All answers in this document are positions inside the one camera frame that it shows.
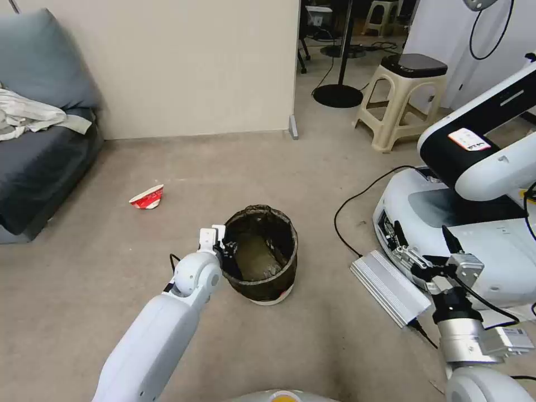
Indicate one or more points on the silver ribbed metal box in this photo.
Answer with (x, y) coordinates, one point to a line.
(387, 287)

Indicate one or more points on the beige plastic stool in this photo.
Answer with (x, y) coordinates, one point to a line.
(389, 88)

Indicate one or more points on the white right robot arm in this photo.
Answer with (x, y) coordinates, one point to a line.
(465, 343)

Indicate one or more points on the grey monitor box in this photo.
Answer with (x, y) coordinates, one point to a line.
(318, 19)

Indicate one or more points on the black flat device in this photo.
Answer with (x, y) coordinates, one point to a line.
(418, 65)

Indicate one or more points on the grey partition foot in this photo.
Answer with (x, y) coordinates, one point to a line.
(294, 127)

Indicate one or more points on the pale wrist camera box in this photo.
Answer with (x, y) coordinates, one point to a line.
(468, 268)

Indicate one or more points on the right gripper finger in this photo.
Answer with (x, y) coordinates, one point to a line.
(451, 243)
(412, 257)

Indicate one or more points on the black pole stand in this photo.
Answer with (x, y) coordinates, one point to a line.
(338, 95)

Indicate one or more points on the black office chair leg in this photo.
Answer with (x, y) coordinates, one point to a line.
(302, 54)

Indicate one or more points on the white plastic stool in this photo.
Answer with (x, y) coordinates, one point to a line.
(379, 6)

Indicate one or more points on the black round stand base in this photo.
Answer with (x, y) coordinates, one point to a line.
(335, 51)

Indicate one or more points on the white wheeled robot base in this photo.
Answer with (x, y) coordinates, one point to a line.
(494, 243)

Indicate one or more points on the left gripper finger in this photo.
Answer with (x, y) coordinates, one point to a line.
(231, 249)

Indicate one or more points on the crumpled pale cloth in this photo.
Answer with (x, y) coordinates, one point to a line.
(25, 113)

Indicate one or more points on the red paper bowl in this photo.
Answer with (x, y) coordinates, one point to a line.
(146, 200)

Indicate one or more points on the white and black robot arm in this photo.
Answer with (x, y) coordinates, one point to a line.
(481, 125)

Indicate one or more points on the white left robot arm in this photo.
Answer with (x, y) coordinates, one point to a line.
(167, 326)

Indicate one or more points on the white round trash can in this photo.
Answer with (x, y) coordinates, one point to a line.
(268, 300)

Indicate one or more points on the blue-grey sofa cushion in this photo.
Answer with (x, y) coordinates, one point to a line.
(42, 58)

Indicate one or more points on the black bin liner bag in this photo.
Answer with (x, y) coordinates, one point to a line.
(289, 251)

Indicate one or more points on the dark grey sofa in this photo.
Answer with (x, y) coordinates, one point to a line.
(37, 167)

